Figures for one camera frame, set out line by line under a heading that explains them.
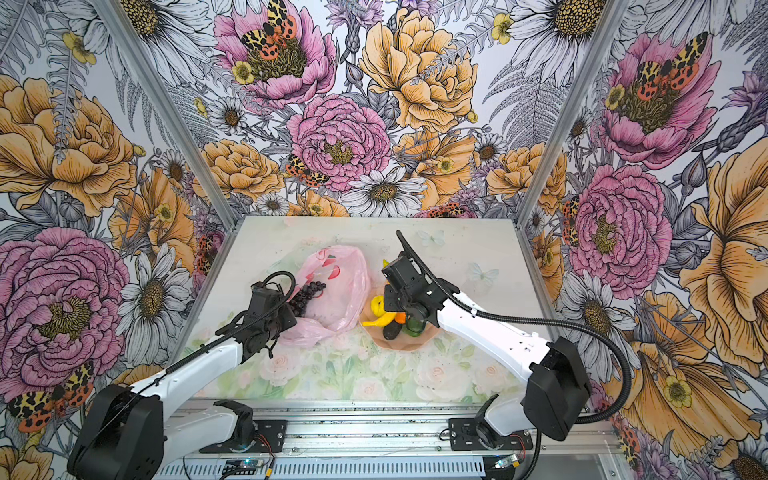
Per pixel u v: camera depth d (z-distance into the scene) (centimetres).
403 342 88
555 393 41
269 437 74
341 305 100
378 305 89
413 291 60
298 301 95
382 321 78
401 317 85
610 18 73
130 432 41
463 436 73
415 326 88
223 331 62
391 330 87
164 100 87
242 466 71
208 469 70
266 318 63
